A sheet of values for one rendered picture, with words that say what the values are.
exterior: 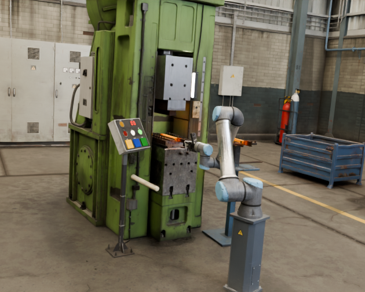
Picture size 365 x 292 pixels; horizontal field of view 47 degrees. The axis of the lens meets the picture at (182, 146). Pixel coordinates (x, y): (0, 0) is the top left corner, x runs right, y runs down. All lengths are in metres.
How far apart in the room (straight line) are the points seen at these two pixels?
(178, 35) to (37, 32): 5.80
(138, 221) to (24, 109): 5.22
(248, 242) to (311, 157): 4.35
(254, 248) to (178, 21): 2.19
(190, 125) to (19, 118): 5.24
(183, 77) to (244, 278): 1.87
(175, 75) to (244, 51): 7.61
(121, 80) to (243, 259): 2.07
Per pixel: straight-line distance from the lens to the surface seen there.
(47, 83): 8.99
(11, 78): 8.89
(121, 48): 4.27
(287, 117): 11.24
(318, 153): 7.30
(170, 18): 4.13
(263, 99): 11.91
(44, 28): 9.65
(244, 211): 3.17
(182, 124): 4.37
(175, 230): 4.24
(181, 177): 4.09
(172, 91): 3.96
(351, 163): 7.50
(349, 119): 12.45
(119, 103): 4.26
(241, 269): 3.30
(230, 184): 3.07
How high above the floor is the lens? 1.58
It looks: 9 degrees down
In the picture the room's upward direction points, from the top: 4 degrees clockwise
